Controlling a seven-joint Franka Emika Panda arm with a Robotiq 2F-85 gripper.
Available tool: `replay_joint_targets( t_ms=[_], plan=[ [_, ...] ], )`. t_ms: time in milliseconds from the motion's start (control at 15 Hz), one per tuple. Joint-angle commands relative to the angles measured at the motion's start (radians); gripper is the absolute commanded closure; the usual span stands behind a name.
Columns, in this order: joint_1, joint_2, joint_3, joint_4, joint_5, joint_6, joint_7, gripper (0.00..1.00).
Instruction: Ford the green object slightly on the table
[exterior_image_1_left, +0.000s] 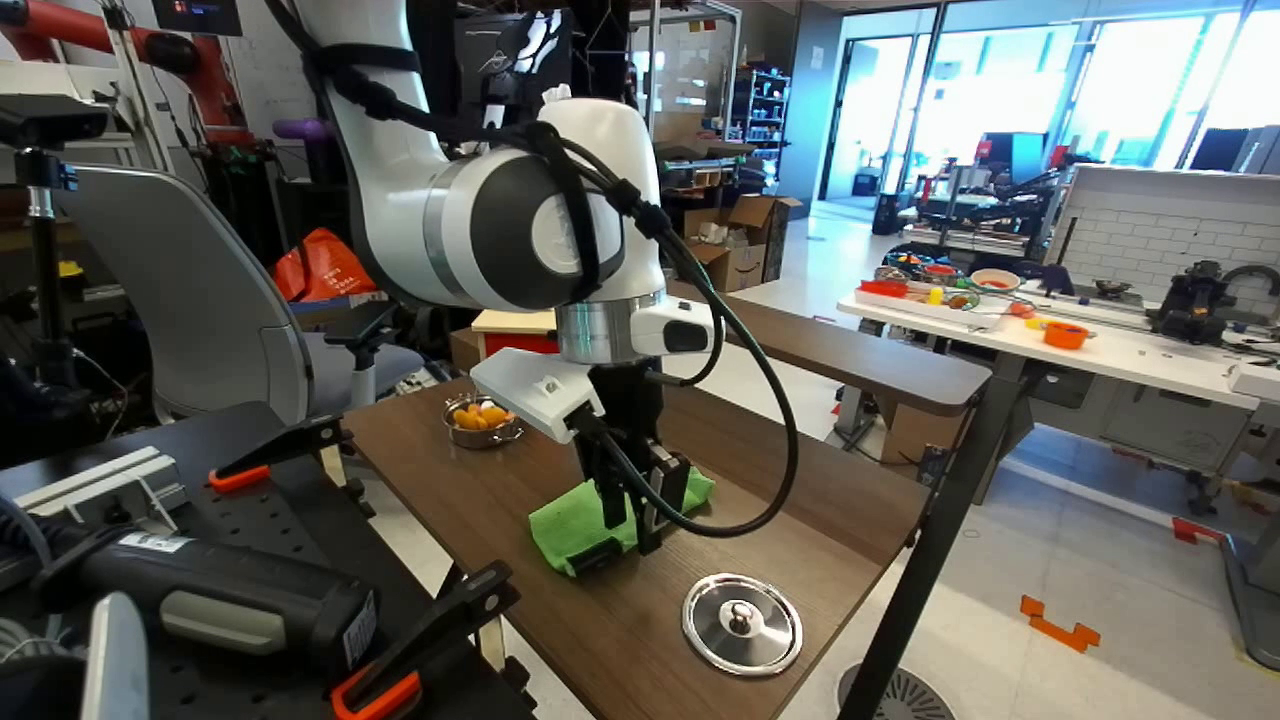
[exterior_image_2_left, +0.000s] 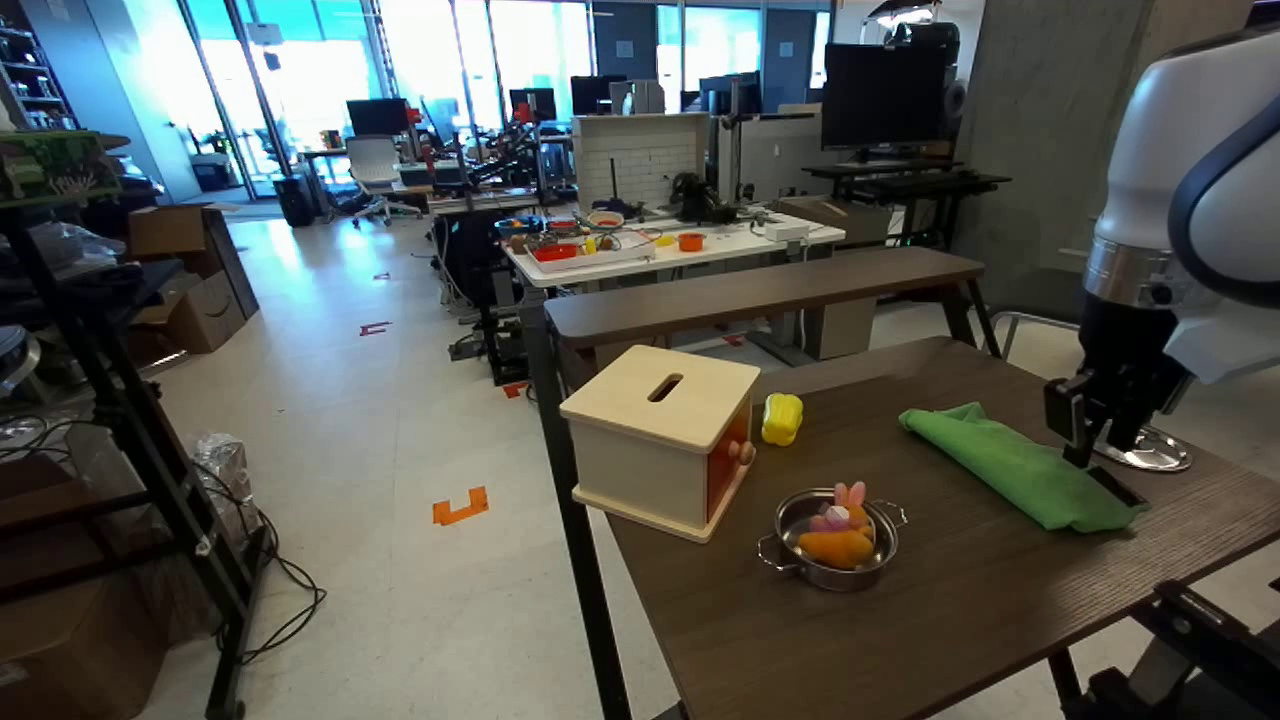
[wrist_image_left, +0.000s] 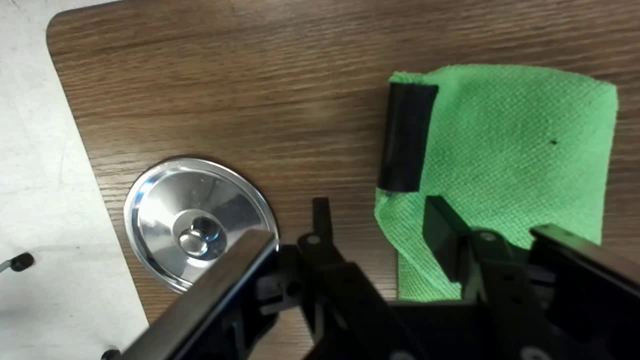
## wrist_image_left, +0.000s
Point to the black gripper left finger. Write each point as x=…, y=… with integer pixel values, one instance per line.
x=333, y=292

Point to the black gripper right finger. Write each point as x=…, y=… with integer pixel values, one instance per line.
x=487, y=267

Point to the green microfiber cloth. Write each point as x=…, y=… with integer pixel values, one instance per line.
x=520, y=146

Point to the black cylindrical marker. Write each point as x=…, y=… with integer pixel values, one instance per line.
x=406, y=132

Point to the silver round pot lid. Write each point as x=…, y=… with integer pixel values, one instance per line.
x=167, y=212

